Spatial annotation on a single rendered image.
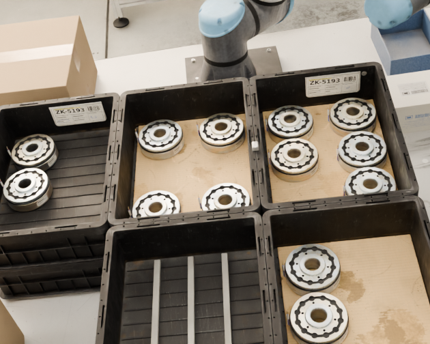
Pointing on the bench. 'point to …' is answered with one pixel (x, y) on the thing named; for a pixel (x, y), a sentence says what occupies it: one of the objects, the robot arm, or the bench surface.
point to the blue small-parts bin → (409, 46)
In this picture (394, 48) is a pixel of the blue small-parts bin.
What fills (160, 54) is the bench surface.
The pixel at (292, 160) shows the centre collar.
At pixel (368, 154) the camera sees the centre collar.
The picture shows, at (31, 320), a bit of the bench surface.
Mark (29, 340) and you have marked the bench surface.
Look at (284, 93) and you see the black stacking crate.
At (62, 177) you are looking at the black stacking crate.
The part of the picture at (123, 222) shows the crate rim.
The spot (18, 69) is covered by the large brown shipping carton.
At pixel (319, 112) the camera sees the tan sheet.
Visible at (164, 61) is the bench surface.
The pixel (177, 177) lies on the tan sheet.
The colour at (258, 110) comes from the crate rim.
